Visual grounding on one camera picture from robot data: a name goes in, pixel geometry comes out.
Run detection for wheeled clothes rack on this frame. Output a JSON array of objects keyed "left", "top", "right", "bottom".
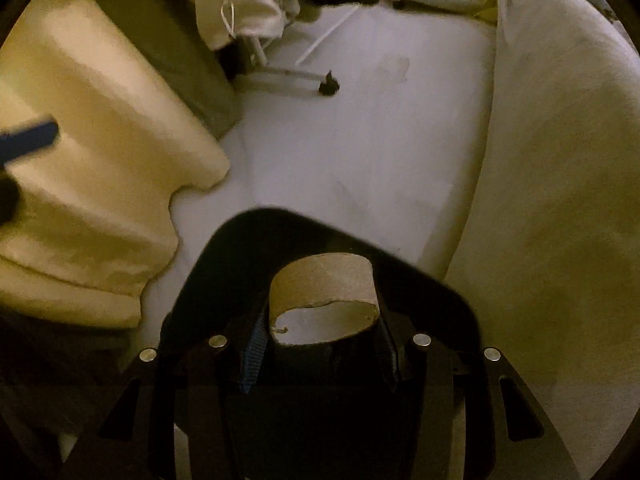
[{"left": 220, "top": 0, "right": 341, "bottom": 97}]

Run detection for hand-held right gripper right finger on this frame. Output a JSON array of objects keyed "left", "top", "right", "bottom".
[{"left": 375, "top": 307, "right": 582, "bottom": 480}]

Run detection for black trash bin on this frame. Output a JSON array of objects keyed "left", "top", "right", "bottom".
[{"left": 159, "top": 206, "right": 477, "bottom": 480}]

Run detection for cream drawstring pants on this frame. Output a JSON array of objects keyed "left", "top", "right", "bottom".
[{"left": 192, "top": 0, "right": 286, "bottom": 52}]

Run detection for person's fuzzy grey garment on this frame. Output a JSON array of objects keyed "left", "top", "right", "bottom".
[{"left": 0, "top": 310, "right": 166, "bottom": 480}]

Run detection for cardboard tube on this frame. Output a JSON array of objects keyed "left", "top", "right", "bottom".
[{"left": 268, "top": 253, "right": 379, "bottom": 348}]

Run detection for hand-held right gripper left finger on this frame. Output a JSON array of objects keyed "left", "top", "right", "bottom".
[{"left": 60, "top": 305, "right": 273, "bottom": 480}]

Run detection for yellow cloth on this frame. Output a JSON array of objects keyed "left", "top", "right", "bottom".
[{"left": 462, "top": 0, "right": 498, "bottom": 22}]

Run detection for yellow curtain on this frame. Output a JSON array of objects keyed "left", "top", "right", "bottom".
[{"left": 0, "top": 0, "right": 231, "bottom": 331}]

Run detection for grey bed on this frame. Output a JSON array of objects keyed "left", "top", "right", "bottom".
[{"left": 442, "top": 0, "right": 640, "bottom": 480}]

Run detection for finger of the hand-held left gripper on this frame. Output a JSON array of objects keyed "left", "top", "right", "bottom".
[{"left": 0, "top": 117, "right": 62, "bottom": 164}]

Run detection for olive hanging jacket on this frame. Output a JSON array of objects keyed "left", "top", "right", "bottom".
[{"left": 70, "top": 0, "right": 243, "bottom": 139}]

